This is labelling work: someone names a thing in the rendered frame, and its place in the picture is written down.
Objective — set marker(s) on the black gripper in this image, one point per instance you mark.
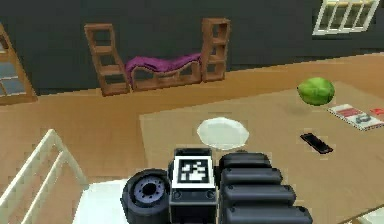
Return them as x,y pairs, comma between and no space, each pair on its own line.
148,196

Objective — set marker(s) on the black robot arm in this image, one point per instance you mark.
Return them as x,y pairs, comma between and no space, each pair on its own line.
246,193

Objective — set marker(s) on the white chair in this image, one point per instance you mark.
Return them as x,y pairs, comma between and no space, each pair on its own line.
46,180

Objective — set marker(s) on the white round plate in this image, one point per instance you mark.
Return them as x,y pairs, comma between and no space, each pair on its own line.
222,132

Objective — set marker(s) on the purple cloth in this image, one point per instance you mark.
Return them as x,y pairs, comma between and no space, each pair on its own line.
160,64

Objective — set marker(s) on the brown wooden shelf unit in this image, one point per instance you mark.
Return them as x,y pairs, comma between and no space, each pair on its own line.
213,50

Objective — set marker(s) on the black remote control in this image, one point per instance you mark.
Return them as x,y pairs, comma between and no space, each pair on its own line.
316,143

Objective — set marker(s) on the green round lettuce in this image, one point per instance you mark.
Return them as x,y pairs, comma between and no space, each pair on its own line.
316,91

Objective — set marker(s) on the white and red magazine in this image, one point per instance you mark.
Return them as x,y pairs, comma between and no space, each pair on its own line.
355,116

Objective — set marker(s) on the white framed window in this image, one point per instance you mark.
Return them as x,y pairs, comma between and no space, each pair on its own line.
345,16

